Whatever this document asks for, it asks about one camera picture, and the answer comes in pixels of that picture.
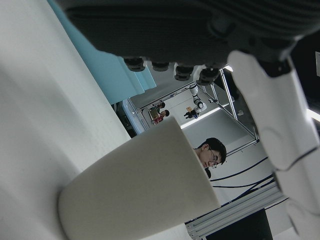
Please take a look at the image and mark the beige cup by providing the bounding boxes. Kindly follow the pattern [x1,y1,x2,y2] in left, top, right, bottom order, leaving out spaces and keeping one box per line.
[57,116,222,240]

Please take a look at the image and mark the black background robot hand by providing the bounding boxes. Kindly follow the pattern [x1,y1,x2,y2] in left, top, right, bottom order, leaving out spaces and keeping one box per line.
[184,109,200,120]

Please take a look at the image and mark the person in red shirt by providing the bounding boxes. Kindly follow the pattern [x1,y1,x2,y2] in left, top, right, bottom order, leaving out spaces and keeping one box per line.
[154,109,171,125]

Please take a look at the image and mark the person with glasses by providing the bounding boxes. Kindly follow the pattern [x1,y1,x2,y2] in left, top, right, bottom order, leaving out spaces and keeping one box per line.
[193,137,228,180]

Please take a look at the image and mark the dark blue hanging cables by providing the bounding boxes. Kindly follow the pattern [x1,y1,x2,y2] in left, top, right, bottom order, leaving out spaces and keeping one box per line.
[209,156,278,189]

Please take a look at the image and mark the black monitor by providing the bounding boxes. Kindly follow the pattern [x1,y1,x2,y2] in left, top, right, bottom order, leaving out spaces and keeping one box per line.
[199,208,275,240]

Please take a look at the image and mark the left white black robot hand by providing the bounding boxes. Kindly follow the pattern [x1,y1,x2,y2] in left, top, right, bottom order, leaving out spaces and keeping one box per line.
[54,0,320,240]

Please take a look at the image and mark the aluminium profile rail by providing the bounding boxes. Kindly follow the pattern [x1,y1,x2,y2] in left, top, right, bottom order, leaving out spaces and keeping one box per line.
[184,179,291,240]

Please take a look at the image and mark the aluminium cage frame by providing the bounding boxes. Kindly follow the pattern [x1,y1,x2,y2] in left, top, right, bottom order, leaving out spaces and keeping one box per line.
[139,69,260,148]

